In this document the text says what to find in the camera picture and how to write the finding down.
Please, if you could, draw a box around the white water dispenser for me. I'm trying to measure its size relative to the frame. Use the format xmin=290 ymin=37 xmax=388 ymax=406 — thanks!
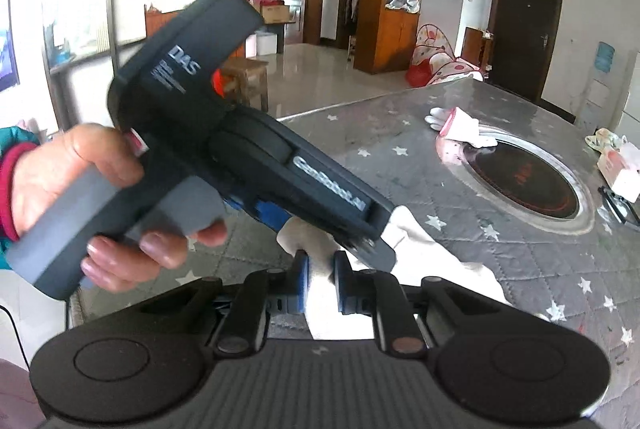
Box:
xmin=575 ymin=74 xmax=611 ymax=130

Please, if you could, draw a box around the white storage box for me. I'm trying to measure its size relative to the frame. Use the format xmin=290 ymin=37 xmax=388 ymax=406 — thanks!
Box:
xmin=245 ymin=31 xmax=278 ymax=57

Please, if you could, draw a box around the dark wooden door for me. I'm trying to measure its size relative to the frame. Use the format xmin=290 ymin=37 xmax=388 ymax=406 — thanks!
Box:
xmin=487 ymin=0 xmax=566 ymax=102

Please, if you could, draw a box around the white refrigerator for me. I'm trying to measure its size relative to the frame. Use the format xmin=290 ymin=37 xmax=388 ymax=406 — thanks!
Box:
xmin=620 ymin=59 xmax=640 ymax=140

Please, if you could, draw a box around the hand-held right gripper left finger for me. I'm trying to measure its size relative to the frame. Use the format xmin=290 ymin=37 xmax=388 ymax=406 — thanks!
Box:
xmin=135 ymin=251 xmax=312 ymax=357

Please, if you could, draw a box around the person's left hand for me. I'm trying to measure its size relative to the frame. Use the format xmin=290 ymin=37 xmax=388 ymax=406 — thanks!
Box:
xmin=9 ymin=123 xmax=229 ymax=294

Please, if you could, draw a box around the round black induction cooktop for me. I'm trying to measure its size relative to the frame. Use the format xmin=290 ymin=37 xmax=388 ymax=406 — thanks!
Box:
xmin=437 ymin=131 xmax=596 ymax=237

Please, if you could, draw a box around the crumpled floral cloth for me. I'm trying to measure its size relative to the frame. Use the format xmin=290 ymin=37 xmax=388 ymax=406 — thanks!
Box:
xmin=585 ymin=128 xmax=628 ymax=154

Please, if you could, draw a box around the black rectangular tray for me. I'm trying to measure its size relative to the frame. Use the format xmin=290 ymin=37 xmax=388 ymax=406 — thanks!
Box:
xmin=597 ymin=186 xmax=640 ymax=230

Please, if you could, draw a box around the cardboard box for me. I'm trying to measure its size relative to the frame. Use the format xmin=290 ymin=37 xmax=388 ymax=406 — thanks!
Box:
xmin=260 ymin=4 xmax=296 ymax=24

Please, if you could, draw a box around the wooden stool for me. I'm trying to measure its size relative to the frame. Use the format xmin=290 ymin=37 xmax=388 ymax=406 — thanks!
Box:
xmin=220 ymin=58 xmax=271 ymax=112

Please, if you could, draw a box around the grey star quilted table cover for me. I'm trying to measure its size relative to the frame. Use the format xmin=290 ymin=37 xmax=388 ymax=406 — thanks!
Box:
xmin=70 ymin=76 xmax=640 ymax=410

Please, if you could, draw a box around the small wooden shoe cabinet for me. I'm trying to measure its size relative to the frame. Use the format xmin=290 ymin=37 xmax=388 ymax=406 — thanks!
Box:
xmin=460 ymin=27 xmax=493 ymax=70

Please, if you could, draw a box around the pink white glove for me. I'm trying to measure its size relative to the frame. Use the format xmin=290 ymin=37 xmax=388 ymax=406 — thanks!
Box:
xmin=425 ymin=106 xmax=498 ymax=148

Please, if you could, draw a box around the black cable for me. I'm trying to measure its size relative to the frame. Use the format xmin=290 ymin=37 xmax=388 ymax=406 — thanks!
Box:
xmin=0 ymin=304 xmax=31 ymax=367

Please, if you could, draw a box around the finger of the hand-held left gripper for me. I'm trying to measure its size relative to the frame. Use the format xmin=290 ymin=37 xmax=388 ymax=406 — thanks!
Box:
xmin=344 ymin=233 xmax=399 ymax=275

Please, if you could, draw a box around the person's left forearm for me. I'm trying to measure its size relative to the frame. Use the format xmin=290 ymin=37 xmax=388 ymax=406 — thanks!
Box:
xmin=0 ymin=119 xmax=42 ymax=272

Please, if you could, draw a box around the white shirt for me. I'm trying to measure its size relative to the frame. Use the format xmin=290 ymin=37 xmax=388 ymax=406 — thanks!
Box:
xmin=275 ymin=205 xmax=507 ymax=342

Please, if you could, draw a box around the white pink tissue box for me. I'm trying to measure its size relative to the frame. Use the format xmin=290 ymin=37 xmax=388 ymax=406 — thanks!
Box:
xmin=597 ymin=144 xmax=640 ymax=204

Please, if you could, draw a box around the spotted play tent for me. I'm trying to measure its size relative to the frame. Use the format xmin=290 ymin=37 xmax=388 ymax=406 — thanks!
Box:
xmin=405 ymin=24 xmax=486 ymax=87

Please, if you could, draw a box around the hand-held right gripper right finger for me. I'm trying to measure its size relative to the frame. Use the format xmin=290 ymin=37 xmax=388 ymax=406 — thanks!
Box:
xmin=334 ymin=251 xmax=501 ymax=357

